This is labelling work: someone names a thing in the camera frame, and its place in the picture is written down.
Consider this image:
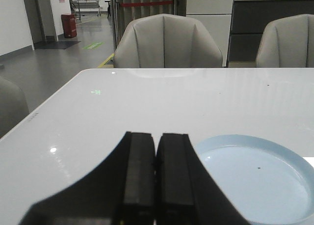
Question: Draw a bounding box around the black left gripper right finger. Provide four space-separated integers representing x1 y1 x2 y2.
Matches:
156 133 249 225

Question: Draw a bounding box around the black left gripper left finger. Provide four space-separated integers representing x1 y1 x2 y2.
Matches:
20 132 155 225

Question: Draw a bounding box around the light blue round plate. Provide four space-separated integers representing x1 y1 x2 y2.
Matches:
194 135 314 225

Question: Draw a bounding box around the beige chair at table side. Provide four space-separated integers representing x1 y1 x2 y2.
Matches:
0 77 29 138

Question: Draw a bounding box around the beige armchair left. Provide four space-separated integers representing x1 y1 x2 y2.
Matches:
113 14 223 68

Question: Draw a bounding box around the beige armchair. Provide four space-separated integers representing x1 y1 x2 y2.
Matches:
256 14 314 68
113 14 223 68

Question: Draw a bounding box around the dark floor mat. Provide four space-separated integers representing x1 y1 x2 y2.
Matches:
34 41 79 50

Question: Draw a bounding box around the red bin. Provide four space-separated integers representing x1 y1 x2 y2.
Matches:
61 14 77 38

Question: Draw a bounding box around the beige armchair right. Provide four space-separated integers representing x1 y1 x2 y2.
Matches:
256 14 314 68

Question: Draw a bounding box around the red barrier belt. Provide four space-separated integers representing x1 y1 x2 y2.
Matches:
119 0 174 7

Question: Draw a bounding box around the white cabinet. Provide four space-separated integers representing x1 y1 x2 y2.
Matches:
186 0 234 66

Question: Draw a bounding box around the background metal table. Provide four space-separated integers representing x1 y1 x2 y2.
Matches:
69 0 102 18

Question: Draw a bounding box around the dark grey counter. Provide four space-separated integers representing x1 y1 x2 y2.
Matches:
228 0 314 62

